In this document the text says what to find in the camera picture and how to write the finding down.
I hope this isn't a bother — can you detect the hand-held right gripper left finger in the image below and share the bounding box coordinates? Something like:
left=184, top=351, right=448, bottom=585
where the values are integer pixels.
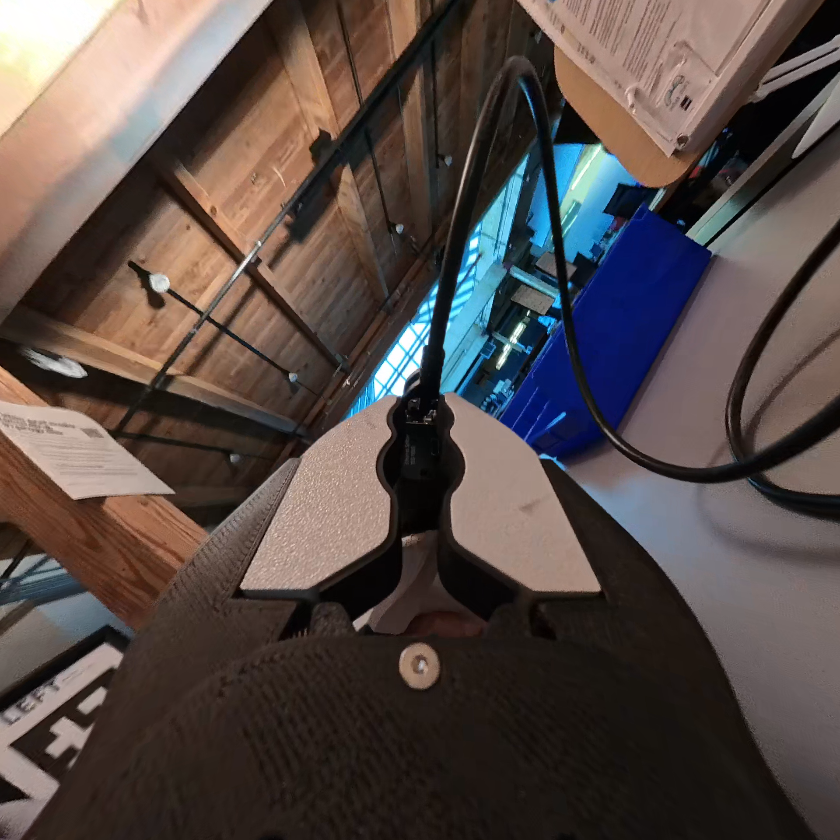
left=239, top=394, right=403, bottom=601

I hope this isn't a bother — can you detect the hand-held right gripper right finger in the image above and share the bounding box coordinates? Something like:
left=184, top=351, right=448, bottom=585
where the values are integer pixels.
left=436, top=392, right=602, bottom=621

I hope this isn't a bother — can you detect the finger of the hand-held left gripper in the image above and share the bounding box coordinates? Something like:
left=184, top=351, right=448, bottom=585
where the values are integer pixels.
left=360, top=530, right=490, bottom=634

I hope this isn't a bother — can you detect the black network adapter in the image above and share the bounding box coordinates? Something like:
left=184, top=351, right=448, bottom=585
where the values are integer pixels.
left=392, top=394, right=463, bottom=534

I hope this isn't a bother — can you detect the black ethernet cable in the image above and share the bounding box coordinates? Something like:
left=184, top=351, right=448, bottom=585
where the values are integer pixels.
left=420, top=56, right=840, bottom=516

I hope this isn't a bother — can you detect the blue plastic bin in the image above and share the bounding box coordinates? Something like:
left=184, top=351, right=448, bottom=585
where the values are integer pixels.
left=499, top=206, right=713, bottom=460

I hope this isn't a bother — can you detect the grey desk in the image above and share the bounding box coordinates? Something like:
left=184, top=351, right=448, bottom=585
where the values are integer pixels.
left=538, top=151, right=840, bottom=840

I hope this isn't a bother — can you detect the white paper notice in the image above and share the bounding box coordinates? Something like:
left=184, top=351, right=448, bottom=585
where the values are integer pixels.
left=0, top=400, right=175, bottom=501

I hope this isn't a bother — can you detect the framed marker sign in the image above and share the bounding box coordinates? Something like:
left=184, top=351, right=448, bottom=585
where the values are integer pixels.
left=0, top=623, right=132, bottom=840

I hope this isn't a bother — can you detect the wooden document stand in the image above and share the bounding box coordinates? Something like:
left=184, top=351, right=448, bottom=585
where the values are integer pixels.
left=515, top=0, right=840, bottom=188

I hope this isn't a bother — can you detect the wooden post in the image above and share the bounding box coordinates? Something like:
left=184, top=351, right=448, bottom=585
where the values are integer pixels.
left=0, top=364, right=212, bottom=631

